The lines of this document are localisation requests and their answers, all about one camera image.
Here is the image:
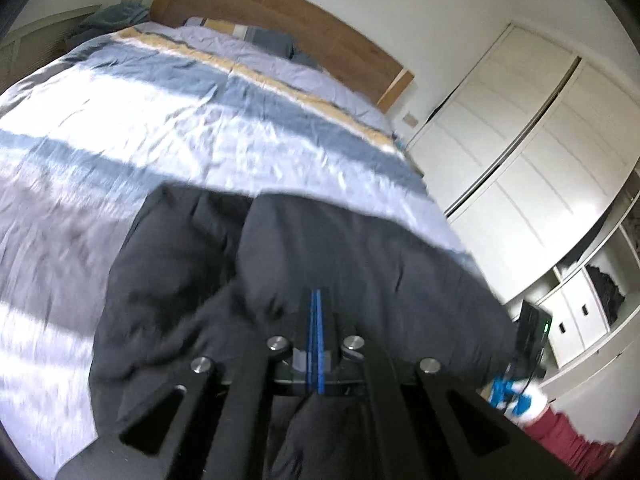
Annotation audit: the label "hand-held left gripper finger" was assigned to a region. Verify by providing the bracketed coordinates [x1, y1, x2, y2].
[316, 287, 577, 480]
[55, 287, 317, 480]

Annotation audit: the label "black puffer jacket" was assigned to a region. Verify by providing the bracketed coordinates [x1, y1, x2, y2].
[90, 182, 518, 480]

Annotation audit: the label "person's right forearm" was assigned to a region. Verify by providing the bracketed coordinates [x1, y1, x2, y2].
[524, 405, 622, 480]

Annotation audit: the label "dark folded clothes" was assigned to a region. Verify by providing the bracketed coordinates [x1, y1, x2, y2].
[586, 261, 627, 327]

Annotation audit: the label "person's right hand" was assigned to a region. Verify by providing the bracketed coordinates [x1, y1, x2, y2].
[487, 376, 549, 429]

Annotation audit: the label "white shelf unit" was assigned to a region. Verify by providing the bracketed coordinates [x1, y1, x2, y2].
[534, 170, 640, 387]

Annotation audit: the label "white sliding wardrobe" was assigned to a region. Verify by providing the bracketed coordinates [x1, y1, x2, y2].
[407, 22, 640, 307]

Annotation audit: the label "bed with striped duvet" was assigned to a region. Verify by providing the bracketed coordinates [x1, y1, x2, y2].
[0, 20, 496, 480]

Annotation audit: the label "striped pillow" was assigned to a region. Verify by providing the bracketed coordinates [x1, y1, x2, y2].
[184, 16, 322, 68]

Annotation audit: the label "wooden headboard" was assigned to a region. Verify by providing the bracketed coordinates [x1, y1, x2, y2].
[150, 0, 416, 114]

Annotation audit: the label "blue crumpled cloth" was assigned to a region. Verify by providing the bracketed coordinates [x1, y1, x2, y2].
[65, 2, 152, 47]

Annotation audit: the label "low beige wall cabinet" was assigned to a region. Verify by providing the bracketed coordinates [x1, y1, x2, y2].
[0, 5, 103, 98]

